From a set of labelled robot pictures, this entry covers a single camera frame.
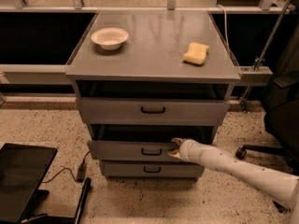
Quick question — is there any grey drawer cabinet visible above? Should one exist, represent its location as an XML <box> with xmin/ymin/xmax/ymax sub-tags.
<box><xmin>64</xmin><ymin>8</ymin><xmax>242</xmax><ymax>182</ymax></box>

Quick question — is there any grey top drawer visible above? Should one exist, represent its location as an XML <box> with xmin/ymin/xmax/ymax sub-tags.
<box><xmin>77</xmin><ymin>98</ymin><xmax>229</xmax><ymax>126</ymax></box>

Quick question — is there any yellow sponge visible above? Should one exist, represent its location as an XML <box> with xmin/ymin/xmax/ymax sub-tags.
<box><xmin>183</xmin><ymin>42</ymin><xmax>209</xmax><ymax>65</ymax></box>

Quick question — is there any black office chair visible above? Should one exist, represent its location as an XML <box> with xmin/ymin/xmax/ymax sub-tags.
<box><xmin>235</xmin><ymin>24</ymin><xmax>299</xmax><ymax>176</ymax></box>

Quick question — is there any white bowl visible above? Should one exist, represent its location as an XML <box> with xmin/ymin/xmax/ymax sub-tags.
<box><xmin>91</xmin><ymin>28</ymin><xmax>129</xmax><ymax>50</ymax></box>

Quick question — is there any metal diagonal rod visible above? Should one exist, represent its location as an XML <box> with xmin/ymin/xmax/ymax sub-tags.
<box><xmin>239</xmin><ymin>0</ymin><xmax>291</xmax><ymax>112</ymax></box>

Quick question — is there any black power adapter cable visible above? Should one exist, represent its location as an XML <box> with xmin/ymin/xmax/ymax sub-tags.
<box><xmin>41</xmin><ymin>150</ymin><xmax>93</xmax><ymax>184</ymax></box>

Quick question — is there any white cable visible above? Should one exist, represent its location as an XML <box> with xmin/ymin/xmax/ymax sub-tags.
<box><xmin>216</xmin><ymin>4</ymin><xmax>232</xmax><ymax>55</ymax></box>

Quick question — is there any metal frame rail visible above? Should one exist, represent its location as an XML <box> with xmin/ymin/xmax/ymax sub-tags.
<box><xmin>0</xmin><ymin>64</ymin><xmax>70</xmax><ymax>85</ymax></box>

